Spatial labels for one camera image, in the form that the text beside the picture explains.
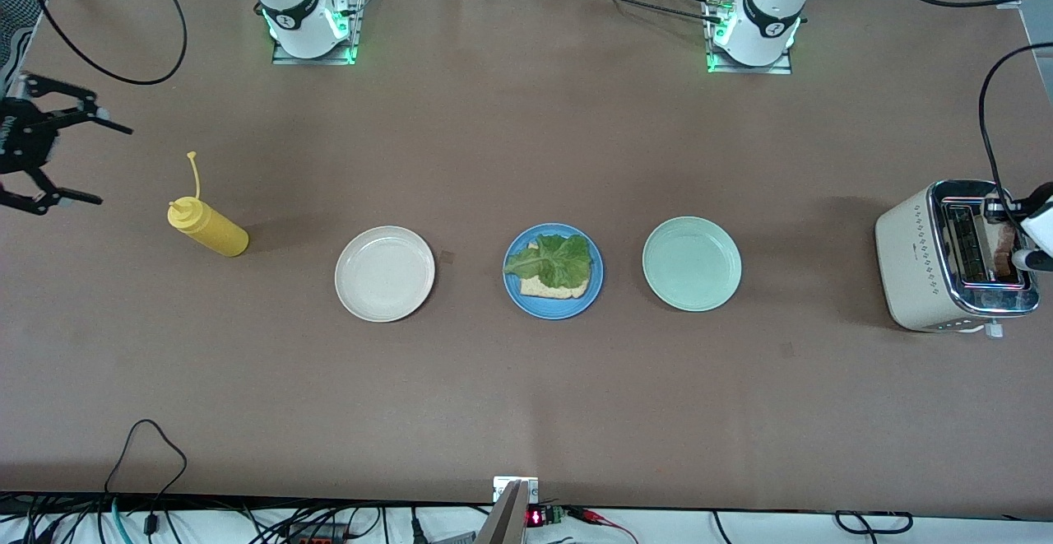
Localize brown toasted bread slice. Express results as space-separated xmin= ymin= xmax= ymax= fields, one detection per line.
xmin=991 ymin=221 xmax=1019 ymax=278
xmin=520 ymin=239 xmax=590 ymax=300

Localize yellow mustard squeeze bottle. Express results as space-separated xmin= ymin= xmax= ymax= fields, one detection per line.
xmin=167 ymin=151 xmax=249 ymax=258

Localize green lettuce leaf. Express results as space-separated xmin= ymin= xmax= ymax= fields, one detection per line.
xmin=503 ymin=234 xmax=594 ymax=290

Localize pale green round plate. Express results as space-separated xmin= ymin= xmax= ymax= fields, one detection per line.
xmin=642 ymin=216 xmax=743 ymax=313

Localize beige round plate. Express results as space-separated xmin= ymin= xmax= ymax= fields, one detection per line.
xmin=335 ymin=226 xmax=436 ymax=323

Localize blue round plate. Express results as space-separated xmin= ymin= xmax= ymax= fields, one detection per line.
xmin=504 ymin=223 xmax=605 ymax=320

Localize beige chrome toaster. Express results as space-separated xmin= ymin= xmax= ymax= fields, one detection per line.
xmin=874 ymin=179 xmax=1041 ymax=339

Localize grey checked fabric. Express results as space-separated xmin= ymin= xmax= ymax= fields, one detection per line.
xmin=0 ymin=0 xmax=42 ymax=96

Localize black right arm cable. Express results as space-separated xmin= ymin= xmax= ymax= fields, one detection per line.
xmin=16 ymin=0 xmax=188 ymax=86

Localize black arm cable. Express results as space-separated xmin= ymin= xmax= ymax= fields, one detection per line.
xmin=16 ymin=0 xmax=188 ymax=86
xmin=874 ymin=0 xmax=1053 ymax=199

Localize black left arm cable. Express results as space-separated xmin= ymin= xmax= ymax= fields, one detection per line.
xmin=874 ymin=0 xmax=1053 ymax=199

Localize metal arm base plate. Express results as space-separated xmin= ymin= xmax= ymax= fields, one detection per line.
xmin=706 ymin=0 xmax=793 ymax=76
xmin=271 ymin=0 xmax=360 ymax=66

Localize thin black looped cable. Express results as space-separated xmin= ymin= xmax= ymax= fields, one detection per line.
xmin=103 ymin=419 xmax=188 ymax=512

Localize teal cable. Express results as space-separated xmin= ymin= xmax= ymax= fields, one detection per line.
xmin=109 ymin=497 xmax=134 ymax=544

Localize black coiled cable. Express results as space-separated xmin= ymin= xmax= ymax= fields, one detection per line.
xmin=835 ymin=511 xmax=914 ymax=535

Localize black cable across table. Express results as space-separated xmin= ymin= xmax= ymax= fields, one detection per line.
xmin=543 ymin=0 xmax=725 ymax=25

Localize red clip lead wires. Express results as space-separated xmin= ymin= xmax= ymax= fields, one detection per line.
xmin=568 ymin=507 xmax=638 ymax=544

